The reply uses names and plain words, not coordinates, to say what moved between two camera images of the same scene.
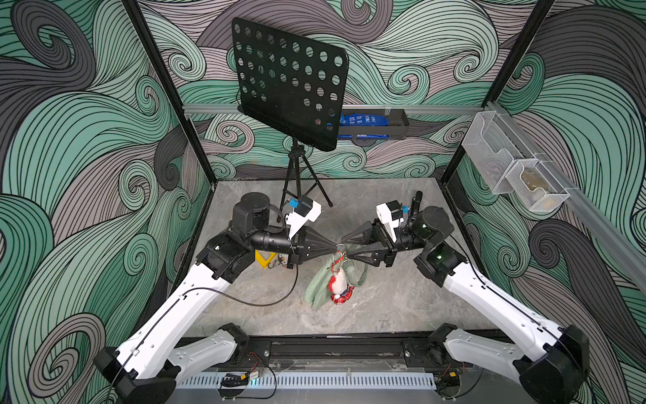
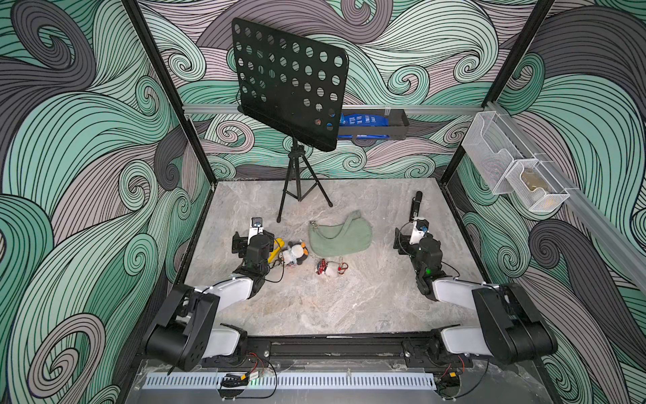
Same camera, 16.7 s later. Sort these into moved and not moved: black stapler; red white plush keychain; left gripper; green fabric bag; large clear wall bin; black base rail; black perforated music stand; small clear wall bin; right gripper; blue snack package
Moved: red white plush keychain; left gripper; green fabric bag; right gripper
Not moved: blue snack package; small clear wall bin; large clear wall bin; black perforated music stand; black base rail; black stapler
